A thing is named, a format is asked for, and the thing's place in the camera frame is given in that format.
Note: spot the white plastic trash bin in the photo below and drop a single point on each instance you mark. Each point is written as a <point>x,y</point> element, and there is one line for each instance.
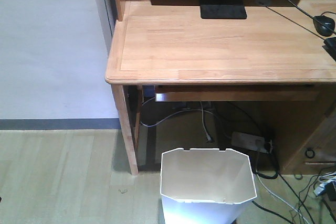
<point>205,185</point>

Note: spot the wooden desk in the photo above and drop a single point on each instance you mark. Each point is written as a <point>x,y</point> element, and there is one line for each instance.
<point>273,62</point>

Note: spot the white power strip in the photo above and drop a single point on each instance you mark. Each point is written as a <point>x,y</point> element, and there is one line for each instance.
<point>251,142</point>

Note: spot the black monitor with stand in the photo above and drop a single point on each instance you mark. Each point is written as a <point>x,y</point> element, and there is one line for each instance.
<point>222,9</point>

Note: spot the wooden drawer cabinet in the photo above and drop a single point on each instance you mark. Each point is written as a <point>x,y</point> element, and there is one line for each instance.
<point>317,151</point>

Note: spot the black keyboard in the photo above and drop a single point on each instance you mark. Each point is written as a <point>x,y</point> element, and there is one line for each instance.
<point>330,46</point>

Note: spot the black computer mouse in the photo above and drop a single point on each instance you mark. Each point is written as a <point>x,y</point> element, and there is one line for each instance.
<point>324,25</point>

